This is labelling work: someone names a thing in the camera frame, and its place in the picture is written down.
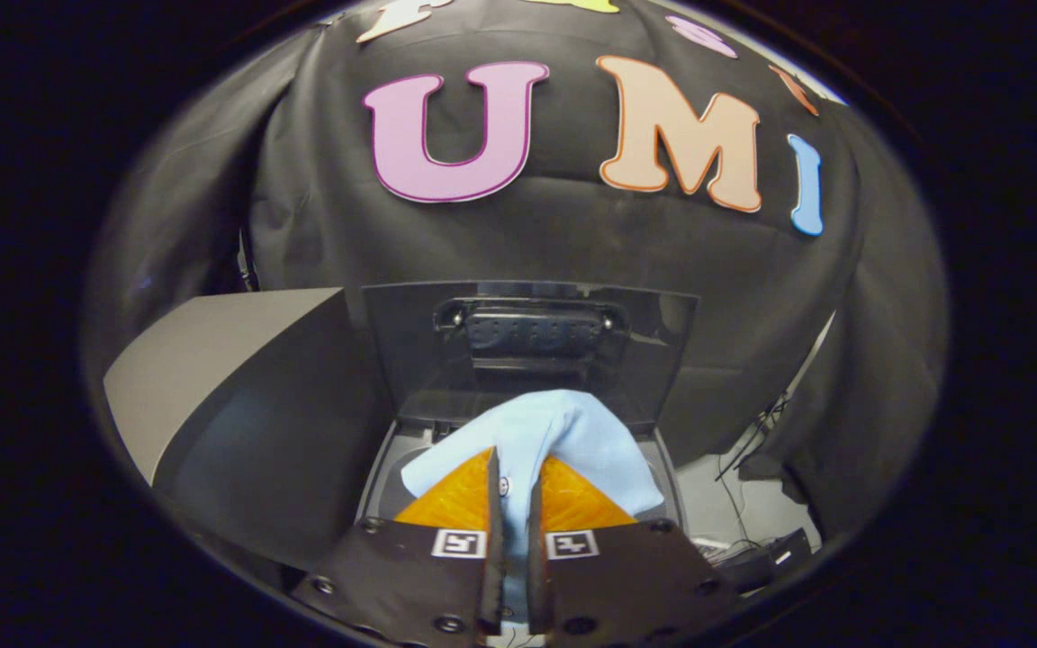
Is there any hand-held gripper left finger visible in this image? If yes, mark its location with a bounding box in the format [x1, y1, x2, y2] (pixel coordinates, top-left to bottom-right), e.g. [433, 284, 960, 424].
[289, 447, 506, 648]

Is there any light blue shirt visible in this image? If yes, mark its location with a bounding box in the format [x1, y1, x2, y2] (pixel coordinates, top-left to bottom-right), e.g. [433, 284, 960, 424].
[401, 389, 666, 631]

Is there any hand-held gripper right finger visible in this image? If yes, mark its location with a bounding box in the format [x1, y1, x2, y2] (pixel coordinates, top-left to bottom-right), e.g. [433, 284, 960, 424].
[528, 454, 744, 648]

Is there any beige and grey cabinet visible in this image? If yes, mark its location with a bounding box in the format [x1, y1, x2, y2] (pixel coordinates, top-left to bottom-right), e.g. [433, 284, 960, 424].
[103, 286, 393, 577]

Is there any black backdrop cloth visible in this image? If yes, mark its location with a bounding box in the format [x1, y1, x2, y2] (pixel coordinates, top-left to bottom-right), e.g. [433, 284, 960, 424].
[86, 0, 947, 541]

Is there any black light stand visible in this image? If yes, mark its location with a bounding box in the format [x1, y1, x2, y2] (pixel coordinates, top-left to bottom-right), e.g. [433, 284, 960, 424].
[717, 310, 834, 482]

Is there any black box on floor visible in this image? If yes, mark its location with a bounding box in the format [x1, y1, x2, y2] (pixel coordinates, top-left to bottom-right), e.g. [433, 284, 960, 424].
[717, 526, 812, 595]

